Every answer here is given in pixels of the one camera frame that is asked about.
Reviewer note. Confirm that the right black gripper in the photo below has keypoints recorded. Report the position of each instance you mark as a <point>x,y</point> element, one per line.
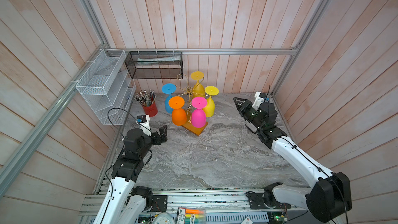
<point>244,107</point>

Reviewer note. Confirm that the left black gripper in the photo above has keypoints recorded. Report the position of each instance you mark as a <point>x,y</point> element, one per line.
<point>164,138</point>

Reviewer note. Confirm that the light yellow wine glass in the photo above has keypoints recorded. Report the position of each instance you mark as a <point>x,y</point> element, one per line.
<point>210,107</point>

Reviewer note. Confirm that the pink wine glass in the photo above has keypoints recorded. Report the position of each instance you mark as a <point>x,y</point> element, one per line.
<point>198,117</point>

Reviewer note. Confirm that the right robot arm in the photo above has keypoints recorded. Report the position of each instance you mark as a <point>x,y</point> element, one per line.
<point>328,194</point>

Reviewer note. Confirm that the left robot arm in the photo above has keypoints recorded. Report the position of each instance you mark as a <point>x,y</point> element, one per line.
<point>124,202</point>

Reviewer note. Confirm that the orange wine glass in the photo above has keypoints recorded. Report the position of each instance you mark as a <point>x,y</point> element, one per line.
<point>179,116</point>

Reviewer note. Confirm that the gold wine glass rack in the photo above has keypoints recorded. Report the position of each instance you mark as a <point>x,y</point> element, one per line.
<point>187,96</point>

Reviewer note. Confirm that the dark yellow wine glass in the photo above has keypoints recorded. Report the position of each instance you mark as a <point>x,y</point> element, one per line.
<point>198,89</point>

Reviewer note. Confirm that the blue wine glass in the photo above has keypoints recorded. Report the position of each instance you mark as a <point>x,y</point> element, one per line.
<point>168,89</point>

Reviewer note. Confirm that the red pen cup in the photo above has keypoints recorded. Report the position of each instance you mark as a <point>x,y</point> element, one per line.
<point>151,110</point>

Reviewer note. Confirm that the pens bundle in cup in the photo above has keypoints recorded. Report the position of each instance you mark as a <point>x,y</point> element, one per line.
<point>145,98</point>

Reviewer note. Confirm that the white round device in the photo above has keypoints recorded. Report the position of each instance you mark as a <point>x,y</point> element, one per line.
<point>163,218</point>

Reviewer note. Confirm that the highlighter marker box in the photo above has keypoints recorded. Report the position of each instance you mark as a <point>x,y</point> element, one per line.
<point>190,216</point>

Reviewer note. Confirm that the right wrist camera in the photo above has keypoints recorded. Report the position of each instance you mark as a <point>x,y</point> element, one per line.
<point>260,98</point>

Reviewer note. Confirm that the black mesh wall basket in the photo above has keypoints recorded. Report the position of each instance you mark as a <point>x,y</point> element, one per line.
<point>154,64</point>

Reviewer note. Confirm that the white mesh wall organizer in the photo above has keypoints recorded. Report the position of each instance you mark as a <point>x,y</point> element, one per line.
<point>107,87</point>

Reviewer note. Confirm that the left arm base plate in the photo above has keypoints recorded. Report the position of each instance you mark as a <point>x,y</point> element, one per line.
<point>156,203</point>

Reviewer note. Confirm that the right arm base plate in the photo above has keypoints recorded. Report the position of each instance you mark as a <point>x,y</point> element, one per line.
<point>258,200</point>

